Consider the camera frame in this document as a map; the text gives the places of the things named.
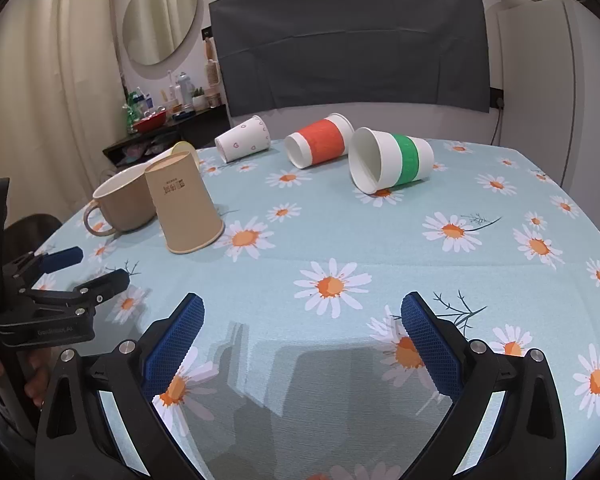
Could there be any cream curtain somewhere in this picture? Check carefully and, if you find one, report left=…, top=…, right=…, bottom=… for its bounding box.
left=0, top=0, right=127, bottom=221

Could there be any person's left hand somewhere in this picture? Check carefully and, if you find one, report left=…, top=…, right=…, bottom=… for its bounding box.
left=0, top=350, right=51, bottom=408

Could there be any green band paper cup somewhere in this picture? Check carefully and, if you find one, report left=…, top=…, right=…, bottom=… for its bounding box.
left=348, top=127, right=435, bottom=195

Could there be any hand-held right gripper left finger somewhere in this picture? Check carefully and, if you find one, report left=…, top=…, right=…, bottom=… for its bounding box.
left=34, top=292, right=206, bottom=480

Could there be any round wall mirror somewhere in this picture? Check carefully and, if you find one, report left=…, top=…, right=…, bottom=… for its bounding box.
left=122, top=0, right=199, bottom=66

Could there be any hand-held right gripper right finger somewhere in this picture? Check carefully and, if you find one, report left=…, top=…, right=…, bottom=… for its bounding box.
left=400, top=291, right=567, bottom=480

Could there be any red band paper cup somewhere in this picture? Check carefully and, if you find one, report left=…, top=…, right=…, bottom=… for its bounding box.
left=284, top=113, right=356, bottom=170

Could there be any green bottle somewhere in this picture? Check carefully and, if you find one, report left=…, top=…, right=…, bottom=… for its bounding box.
left=124, top=91, right=139, bottom=134

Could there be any dark chair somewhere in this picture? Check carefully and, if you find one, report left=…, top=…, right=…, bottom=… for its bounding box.
left=2, top=214, right=63, bottom=261

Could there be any white heart print paper cup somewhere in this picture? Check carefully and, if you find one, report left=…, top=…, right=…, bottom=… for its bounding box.
left=214, top=115, right=272, bottom=163

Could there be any dark side table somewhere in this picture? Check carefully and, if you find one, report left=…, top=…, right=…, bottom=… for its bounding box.
left=102, top=105, right=231, bottom=166

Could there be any dark grey cloth cover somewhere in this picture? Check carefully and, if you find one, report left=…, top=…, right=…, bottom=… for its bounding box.
left=208, top=0, right=492, bottom=118

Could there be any blue daisy print tablecloth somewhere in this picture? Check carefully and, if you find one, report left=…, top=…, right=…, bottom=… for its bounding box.
left=30, top=137, right=600, bottom=480

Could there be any pale yellow paper cup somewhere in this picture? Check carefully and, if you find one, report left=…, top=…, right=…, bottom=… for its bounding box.
left=147, top=141, right=201, bottom=171

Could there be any red bowl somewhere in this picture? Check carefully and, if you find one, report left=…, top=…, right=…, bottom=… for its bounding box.
left=132, top=110, right=167, bottom=134

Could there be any beige ceramic mug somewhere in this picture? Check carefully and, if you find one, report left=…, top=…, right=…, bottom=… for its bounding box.
left=83, top=164, right=160, bottom=237

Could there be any brown paper cup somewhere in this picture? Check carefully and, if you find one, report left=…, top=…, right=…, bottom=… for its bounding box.
left=144, top=152, right=226, bottom=255

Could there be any white refrigerator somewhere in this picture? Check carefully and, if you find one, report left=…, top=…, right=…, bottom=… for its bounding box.
left=485, top=0, right=600, bottom=236

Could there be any white spray bottle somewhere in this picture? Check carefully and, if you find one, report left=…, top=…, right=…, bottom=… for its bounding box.
left=176, top=71, right=194, bottom=106

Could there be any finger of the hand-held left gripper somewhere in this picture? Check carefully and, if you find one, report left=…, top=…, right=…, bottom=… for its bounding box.
left=36, top=246, right=84, bottom=274
left=27, top=268, right=131, bottom=312

